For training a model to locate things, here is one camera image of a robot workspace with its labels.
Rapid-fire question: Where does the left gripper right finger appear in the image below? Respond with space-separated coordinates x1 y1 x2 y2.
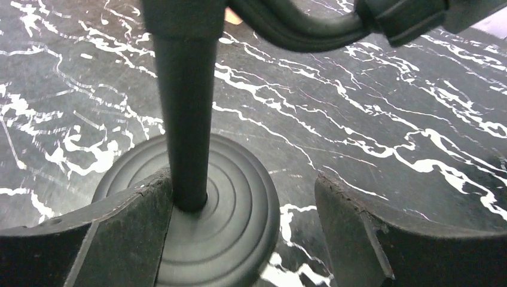
314 174 506 286

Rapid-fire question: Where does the black round base phone stand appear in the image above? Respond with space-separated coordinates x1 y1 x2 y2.
94 1 506 286

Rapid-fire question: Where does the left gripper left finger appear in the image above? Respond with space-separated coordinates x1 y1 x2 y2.
1 168 173 286

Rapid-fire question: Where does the orange desk file organizer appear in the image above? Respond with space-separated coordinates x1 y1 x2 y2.
224 7 243 25

